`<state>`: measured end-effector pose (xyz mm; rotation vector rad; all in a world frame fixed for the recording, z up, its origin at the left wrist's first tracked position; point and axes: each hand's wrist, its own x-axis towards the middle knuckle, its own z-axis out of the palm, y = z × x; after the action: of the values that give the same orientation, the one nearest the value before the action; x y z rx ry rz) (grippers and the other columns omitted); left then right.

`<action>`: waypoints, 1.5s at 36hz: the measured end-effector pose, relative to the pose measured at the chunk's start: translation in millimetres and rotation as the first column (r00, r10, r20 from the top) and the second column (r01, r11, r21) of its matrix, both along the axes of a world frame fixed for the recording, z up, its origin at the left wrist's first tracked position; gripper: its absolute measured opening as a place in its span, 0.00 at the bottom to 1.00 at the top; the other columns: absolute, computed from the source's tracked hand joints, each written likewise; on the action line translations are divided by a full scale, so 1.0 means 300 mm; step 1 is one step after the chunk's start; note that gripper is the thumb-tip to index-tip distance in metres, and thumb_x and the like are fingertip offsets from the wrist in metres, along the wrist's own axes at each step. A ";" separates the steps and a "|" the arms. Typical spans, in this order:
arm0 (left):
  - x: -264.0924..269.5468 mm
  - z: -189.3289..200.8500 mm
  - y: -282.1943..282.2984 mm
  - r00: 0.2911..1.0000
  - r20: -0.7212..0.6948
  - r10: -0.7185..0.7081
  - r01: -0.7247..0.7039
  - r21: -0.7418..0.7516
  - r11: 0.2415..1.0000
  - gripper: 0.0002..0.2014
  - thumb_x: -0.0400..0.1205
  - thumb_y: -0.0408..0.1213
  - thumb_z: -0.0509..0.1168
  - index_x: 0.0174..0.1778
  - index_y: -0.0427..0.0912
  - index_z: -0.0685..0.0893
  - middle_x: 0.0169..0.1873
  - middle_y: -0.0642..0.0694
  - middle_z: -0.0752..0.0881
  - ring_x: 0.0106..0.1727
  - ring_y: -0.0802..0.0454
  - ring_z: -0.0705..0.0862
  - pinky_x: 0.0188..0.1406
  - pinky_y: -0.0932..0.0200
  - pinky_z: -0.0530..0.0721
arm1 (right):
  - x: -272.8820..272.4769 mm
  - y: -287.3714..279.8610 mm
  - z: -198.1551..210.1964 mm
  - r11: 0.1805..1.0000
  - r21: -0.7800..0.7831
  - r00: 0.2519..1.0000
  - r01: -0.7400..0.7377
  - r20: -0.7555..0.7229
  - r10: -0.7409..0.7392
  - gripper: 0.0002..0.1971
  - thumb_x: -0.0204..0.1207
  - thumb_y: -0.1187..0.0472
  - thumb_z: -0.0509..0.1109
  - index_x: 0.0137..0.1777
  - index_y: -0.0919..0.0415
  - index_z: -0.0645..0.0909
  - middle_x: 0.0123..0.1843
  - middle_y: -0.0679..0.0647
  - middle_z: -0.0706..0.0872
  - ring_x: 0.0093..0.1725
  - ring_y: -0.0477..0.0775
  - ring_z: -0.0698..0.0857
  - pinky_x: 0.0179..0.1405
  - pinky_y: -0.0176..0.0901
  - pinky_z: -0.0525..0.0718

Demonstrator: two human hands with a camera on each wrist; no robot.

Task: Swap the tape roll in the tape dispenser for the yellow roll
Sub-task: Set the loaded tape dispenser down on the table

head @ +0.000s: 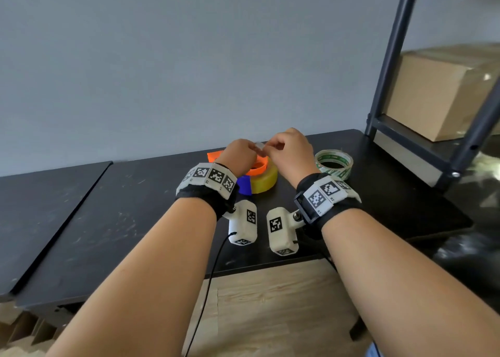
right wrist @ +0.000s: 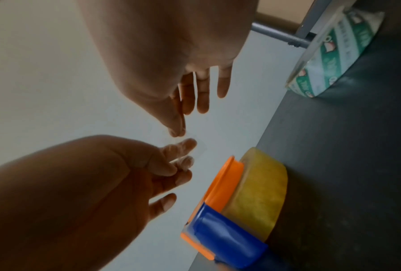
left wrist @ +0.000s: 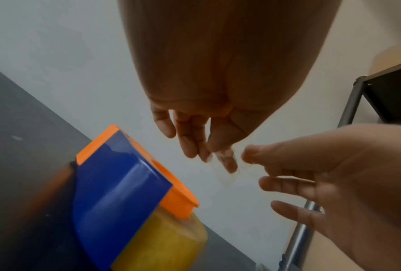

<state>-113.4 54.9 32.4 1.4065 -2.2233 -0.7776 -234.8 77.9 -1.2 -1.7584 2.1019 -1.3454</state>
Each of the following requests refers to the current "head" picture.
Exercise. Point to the clear tape roll green label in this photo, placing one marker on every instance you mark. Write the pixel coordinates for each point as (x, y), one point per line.
(334, 165)

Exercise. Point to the person's left hand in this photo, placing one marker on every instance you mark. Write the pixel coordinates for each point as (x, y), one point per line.
(234, 155)

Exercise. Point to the clear yellowish tape roll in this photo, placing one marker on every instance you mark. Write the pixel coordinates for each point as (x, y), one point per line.
(265, 179)

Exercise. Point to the black metal shelf rack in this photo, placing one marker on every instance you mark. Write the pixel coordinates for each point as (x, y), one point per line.
(429, 145)

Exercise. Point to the white left wrist camera module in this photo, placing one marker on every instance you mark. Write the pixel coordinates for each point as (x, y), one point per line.
(245, 222)

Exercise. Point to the person's right fingers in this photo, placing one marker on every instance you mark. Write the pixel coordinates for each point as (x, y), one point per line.
(278, 143)

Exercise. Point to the person's left forearm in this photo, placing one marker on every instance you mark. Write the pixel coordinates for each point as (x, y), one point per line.
(156, 274)

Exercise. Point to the white right wrist camera module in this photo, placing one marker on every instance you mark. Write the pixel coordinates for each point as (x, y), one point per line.
(279, 229)

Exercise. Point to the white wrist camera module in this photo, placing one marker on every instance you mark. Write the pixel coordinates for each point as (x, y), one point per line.
(245, 222)
(279, 229)

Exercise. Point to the black left wristband with markers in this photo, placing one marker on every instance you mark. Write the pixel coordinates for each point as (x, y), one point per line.
(209, 181)

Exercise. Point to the person's left fingers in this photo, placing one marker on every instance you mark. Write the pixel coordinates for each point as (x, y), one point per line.
(253, 151)

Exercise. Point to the orange and blue tape dispenser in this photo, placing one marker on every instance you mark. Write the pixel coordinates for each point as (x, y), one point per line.
(245, 184)

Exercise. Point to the black wristband with markers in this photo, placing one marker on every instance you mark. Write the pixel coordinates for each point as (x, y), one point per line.
(326, 198)
(209, 181)

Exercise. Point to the person's right hand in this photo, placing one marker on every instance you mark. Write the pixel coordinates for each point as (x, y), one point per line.
(295, 157)

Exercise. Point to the black plastic bag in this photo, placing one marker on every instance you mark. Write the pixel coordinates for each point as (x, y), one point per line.
(474, 227)

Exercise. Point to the black right wristband with markers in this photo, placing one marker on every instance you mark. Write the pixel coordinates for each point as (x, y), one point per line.
(326, 198)

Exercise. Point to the person's right forearm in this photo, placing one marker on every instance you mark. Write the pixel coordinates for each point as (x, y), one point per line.
(394, 286)

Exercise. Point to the brown cardboard box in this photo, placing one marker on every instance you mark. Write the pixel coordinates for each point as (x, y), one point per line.
(441, 91)

